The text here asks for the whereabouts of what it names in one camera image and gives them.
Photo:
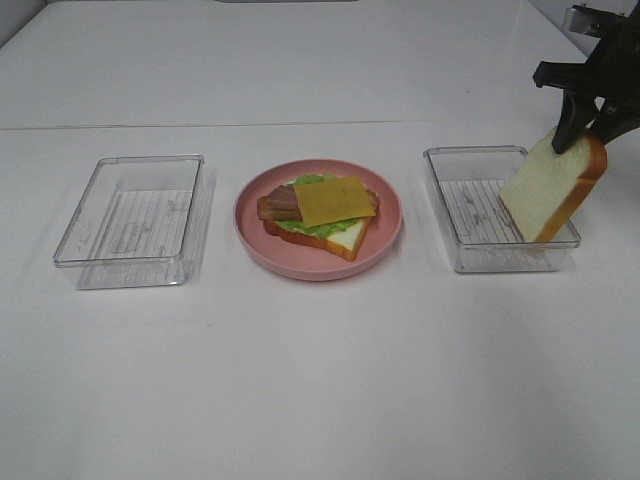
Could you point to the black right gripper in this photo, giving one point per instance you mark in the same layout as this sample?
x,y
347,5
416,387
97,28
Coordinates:
x,y
611,72

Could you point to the thick bread slice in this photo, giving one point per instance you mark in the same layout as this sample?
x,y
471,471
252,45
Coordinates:
x,y
549,187

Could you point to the red bacon strip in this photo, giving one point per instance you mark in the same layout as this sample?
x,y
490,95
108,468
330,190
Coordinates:
x,y
283,192

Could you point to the white bread slice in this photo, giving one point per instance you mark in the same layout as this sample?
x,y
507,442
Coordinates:
x,y
342,244

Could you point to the yellow cheese slice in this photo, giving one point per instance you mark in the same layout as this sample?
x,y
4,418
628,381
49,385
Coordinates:
x,y
333,200

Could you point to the green lettuce leaf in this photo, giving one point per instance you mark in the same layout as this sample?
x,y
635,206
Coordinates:
x,y
319,231

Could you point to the brown bacon strip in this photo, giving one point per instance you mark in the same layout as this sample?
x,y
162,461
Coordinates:
x,y
269,208

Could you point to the right clear plastic tray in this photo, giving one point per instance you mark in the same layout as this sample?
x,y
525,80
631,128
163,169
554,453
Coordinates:
x,y
479,235

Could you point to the clear plastic tray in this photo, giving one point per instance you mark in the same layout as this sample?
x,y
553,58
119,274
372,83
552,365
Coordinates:
x,y
479,235
140,222

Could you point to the pink round plate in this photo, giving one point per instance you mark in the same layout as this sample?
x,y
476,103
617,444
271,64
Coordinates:
x,y
308,263

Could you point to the left clear plastic tray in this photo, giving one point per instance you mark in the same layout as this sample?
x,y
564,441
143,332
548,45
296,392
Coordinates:
x,y
140,222

